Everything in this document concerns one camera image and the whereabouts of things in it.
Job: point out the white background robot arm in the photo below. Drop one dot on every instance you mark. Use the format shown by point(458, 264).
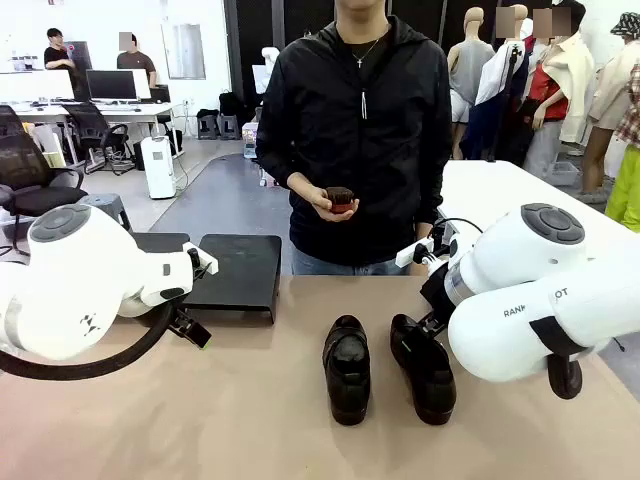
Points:
point(271, 57)

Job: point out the white air purifier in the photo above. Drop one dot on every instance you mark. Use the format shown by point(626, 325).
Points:
point(159, 170)

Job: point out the person's right forearm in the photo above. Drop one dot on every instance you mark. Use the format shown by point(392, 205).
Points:
point(275, 165)

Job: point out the red shoe brush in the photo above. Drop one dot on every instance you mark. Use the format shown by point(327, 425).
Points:
point(341, 197)

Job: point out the white side table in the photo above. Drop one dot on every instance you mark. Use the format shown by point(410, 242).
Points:
point(500, 190)

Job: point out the small grey stool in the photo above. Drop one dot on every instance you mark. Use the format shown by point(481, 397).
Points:
point(208, 127)
point(230, 126)

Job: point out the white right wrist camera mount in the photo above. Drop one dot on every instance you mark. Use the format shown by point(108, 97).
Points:
point(412, 252)

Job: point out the white wall board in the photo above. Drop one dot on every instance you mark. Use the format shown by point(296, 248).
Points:
point(184, 50)

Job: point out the background person brown shirt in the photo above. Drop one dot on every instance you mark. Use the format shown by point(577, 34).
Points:
point(135, 62)

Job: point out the mannequin in white navy jacket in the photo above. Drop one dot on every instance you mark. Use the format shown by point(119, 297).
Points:
point(492, 90)

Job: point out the black shoe with grey stuffing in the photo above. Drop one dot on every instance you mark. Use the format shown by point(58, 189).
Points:
point(347, 375)

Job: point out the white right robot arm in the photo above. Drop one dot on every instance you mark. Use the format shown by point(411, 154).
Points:
point(525, 320)

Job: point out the black mesh office chair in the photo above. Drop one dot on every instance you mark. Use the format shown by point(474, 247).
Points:
point(30, 160)

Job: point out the grey plastic stool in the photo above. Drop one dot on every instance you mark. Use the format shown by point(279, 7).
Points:
point(112, 205)

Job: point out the white office desk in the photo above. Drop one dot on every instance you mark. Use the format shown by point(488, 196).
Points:
point(125, 107)

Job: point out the black rack right tray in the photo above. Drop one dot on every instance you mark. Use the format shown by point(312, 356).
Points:
point(235, 270)

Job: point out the blue jeans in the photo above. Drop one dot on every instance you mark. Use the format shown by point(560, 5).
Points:
point(350, 262)

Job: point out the black computer monitor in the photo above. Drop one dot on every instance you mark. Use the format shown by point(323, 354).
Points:
point(111, 85)

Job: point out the mannequin with bucket hat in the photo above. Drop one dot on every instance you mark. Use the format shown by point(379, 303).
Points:
point(620, 85)

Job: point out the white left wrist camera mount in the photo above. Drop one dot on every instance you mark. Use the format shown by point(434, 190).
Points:
point(205, 260)

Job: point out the neon yellow trousers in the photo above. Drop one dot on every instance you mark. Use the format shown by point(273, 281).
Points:
point(627, 190)

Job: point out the storage cart with boxes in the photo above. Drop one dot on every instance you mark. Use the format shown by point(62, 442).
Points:
point(250, 140)

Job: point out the mannequin in grey tank top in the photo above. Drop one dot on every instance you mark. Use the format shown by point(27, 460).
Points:
point(467, 65)

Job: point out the silver zipper pull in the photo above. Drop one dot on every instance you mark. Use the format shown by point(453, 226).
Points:
point(365, 105)

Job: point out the grey plastic basket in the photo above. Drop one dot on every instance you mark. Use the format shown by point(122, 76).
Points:
point(564, 174)

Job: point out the person's left hand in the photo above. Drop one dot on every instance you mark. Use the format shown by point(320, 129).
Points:
point(424, 230)

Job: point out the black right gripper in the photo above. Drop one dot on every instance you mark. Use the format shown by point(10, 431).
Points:
point(436, 292)

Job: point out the person's left forearm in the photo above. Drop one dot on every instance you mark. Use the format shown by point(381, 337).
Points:
point(432, 195)

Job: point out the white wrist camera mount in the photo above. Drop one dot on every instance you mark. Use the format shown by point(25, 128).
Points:
point(412, 252)
point(205, 260)

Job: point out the person in black jacket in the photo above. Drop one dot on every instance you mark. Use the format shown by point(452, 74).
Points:
point(350, 140)

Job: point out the white desk partition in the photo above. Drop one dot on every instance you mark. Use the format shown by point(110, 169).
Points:
point(35, 85)

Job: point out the background person black shirt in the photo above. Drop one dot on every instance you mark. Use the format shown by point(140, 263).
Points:
point(57, 55)

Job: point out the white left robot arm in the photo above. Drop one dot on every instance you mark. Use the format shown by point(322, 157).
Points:
point(75, 280)

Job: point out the person's right hand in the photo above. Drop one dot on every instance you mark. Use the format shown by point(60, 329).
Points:
point(312, 197)

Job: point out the black backpack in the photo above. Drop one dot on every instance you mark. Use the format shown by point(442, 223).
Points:
point(231, 104)

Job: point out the black metal shoe stand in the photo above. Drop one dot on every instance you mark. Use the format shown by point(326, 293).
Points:
point(160, 242)

